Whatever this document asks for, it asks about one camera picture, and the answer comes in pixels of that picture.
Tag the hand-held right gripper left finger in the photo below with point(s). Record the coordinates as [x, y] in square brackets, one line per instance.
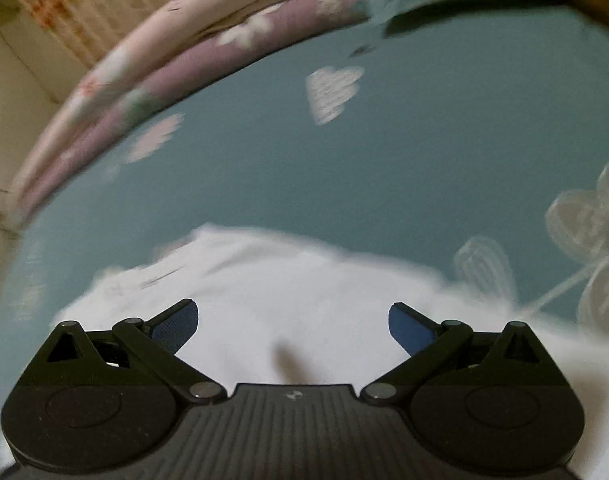
[177, 325]

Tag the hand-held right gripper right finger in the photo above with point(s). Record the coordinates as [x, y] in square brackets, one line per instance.
[409, 327]

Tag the white printed shirt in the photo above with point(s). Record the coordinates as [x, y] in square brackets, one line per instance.
[309, 300]

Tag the teal floral bed sheet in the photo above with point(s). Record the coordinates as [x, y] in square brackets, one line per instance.
[334, 170]

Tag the purple floral quilt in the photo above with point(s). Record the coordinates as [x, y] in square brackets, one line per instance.
[184, 70]

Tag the beige orange patterned curtain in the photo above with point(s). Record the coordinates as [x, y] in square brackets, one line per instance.
[84, 5]

